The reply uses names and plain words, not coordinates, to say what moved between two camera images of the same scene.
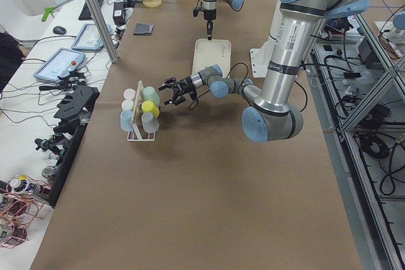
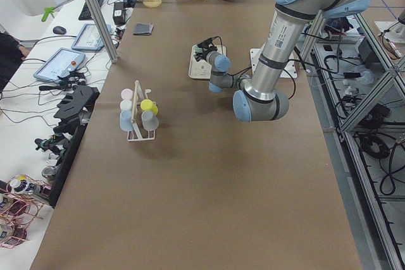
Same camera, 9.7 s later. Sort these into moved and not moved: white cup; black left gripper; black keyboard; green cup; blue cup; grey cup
Moved: green cup; black left gripper
Not moved: blue cup; white cup; black keyboard; grey cup
